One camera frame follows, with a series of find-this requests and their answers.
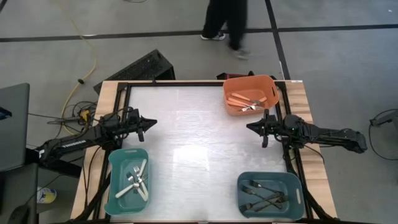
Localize yellow cable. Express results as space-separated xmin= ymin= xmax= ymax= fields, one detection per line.
xmin=54 ymin=0 xmax=98 ymax=136

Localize grey laptop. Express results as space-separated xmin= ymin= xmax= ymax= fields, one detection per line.
xmin=0 ymin=83 xmax=30 ymax=174

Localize dark blue-grey plastic bin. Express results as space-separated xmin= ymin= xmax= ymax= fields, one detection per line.
xmin=237 ymin=171 xmax=305 ymax=220

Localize orange plastic bin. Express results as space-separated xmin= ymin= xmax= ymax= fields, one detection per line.
xmin=222 ymin=75 xmax=280 ymax=117

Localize black metal table frame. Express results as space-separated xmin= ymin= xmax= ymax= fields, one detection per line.
xmin=73 ymin=80 xmax=338 ymax=224

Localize black cable tangle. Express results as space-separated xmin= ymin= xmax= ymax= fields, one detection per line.
xmin=27 ymin=100 xmax=105 ymax=150

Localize person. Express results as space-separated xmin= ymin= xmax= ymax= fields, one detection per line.
xmin=200 ymin=0 xmax=251 ymax=60

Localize black floor cable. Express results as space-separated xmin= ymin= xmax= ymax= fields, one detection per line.
xmin=368 ymin=123 xmax=398 ymax=162

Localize grey stand base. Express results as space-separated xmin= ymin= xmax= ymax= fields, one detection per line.
xmin=369 ymin=109 xmax=398 ymax=127

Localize black perforated case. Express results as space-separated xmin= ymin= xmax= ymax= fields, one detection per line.
xmin=93 ymin=49 xmax=176 ymax=95

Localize yellow and white packet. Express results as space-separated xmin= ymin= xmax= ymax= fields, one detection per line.
xmin=36 ymin=186 xmax=58 ymax=204

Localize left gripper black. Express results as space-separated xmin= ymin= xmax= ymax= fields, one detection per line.
xmin=124 ymin=108 xmax=158 ymax=143

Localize dark red and black object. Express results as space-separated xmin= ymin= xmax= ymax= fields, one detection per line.
xmin=216 ymin=70 xmax=277 ymax=81

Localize light teal plastic bin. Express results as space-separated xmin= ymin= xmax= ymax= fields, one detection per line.
xmin=104 ymin=148 xmax=150 ymax=216

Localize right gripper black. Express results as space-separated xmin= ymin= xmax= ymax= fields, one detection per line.
xmin=246 ymin=108 xmax=292 ymax=149

